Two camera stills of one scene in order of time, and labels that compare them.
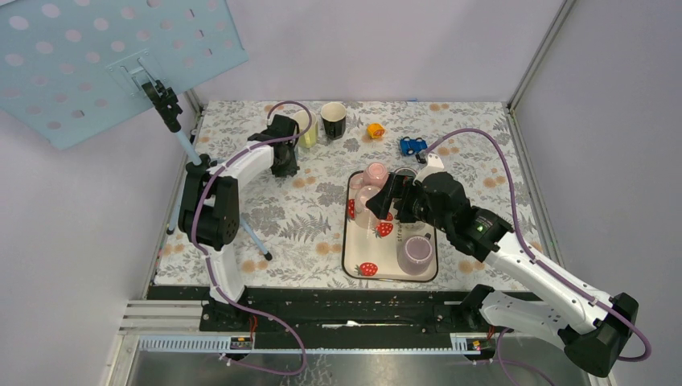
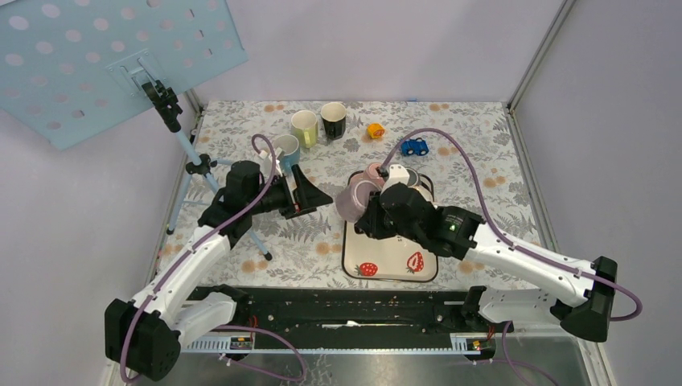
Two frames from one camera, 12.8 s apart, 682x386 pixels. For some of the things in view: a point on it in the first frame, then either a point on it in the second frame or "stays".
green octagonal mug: [310, 138] stays
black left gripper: [290, 168] → [305, 198]
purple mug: [415, 254] → [351, 200]
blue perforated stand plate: [71, 68] stays
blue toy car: [408, 145] stays
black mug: [334, 117] stays
